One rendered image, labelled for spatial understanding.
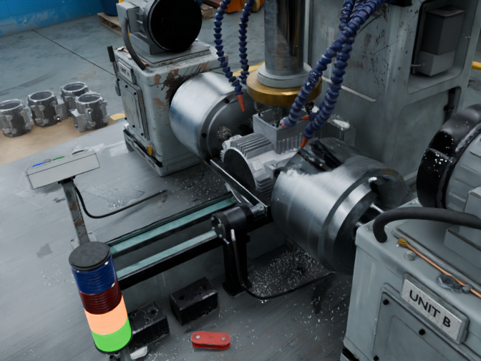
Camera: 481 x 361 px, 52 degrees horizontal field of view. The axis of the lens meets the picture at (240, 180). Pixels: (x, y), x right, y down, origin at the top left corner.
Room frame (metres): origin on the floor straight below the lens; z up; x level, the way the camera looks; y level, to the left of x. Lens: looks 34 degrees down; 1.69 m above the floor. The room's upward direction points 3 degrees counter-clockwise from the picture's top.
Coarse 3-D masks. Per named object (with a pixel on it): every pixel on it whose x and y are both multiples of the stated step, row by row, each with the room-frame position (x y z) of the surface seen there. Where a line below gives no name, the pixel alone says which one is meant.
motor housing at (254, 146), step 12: (240, 144) 1.03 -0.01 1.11; (252, 144) 1.02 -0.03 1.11; (264, 144) 1.03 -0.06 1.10; (228, 156) 1.09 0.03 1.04; (240, 156) 1.11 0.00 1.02; (252, 156) 1.00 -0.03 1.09; (264, 156) 1.01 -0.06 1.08; (276, 156) 1.02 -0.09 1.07; (288, 156) 1.03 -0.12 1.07; (240, 168) 1.10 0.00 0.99; (264, 168) 0.98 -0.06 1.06; (252, 180) 1.09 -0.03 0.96; (264, 180) 0.96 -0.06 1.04; (264, 192) 0.95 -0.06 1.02
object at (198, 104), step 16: (192, 80) 1.32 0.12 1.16; (208, 80) 1.30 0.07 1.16; (224, 80) 1.29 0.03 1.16; (176, 96) 1.30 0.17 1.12; (192, 96) 1.26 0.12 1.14; (208, 96) 1.22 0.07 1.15; (224, 96) 1.20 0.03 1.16; (176, 112) 1.27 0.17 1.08; (192, 112) 1.21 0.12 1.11; (208, 112) 1.17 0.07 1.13; (224, 112) 1.19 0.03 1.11; (240, 112) 1.22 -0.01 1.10; (256, 112) 1.24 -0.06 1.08; (176, 128) 1.26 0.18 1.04; (192, 128) 1.18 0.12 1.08; (208, 128) 1.17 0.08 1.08; (224, 128) 1.18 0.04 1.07; (240, 128) 1.21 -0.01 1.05; (192, 144) 1.18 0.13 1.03; (208, 144) 1.16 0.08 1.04; (208, 160) 1.16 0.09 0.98
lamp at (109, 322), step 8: (120, 304) 0.53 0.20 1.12; (112, 312) 0.51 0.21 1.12; (120, 312) 0.52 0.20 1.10; (88, 320) 0.52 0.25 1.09; (96, 320) 0.51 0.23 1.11; (104, 320) 0.51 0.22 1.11; (112, 320) 0.51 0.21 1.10; (120, 320) 0.52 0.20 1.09; (96, 328) 0.51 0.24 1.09; (104, 328) 0.51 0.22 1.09; (112, 328) 0.51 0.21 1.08
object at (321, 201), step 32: (288, 160) 0.89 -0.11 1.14; (320, 160) 0.85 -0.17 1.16; (352, 160) 0.83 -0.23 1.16; (288, 192) 0.83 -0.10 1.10; (320, 192) 0.78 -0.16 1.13; (352, 192) 0.76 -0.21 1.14; (384, 192) 0.77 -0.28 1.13; (288, 224) 0.81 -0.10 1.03; (320, 224) 0.73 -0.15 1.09; (352, 224) 0.73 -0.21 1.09; (320, 256) 0.73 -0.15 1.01; (352, 256) 0.74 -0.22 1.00
